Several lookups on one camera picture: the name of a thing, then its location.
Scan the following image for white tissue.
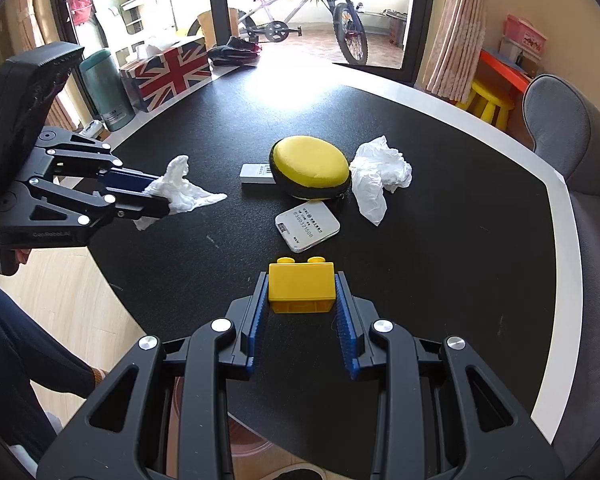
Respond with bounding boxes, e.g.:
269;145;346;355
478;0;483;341
140;155;227;214

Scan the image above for yellow toy building block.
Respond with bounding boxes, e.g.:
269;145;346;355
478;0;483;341
268;257;336;314

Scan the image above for white square card box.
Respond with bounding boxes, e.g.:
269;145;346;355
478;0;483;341
274;202;340;254

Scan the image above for pink trash bin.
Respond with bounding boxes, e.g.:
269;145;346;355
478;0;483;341
166;376;273;479

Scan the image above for green thermos bottle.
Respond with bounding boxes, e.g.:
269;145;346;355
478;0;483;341
80;49;135;132

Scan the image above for union jack tissue box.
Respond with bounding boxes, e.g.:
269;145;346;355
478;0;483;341
119;38;212;113

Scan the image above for blue trouser legs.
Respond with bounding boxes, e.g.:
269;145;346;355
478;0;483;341
0;289;105;462

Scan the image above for dark folded cloth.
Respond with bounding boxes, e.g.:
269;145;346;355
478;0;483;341
207;36;261;66

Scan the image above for yellow black round case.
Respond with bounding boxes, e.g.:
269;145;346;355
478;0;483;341
268;136;351;200

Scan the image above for pink white bicycle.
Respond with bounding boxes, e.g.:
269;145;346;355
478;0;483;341
224;0;371;66

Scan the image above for large crumpled white paper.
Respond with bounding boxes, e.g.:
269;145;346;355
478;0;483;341
350;136;413;226

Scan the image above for grey fabric sofa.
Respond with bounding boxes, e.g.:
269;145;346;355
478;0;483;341
522;74;600;479

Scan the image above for yellow plastic stool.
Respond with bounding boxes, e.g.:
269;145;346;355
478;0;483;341
455;79;515;131

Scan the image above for pink patterned curtain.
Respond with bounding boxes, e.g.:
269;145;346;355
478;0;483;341
424;0;486;102

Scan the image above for pink storage box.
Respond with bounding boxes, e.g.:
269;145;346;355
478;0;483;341
504;14;547;56

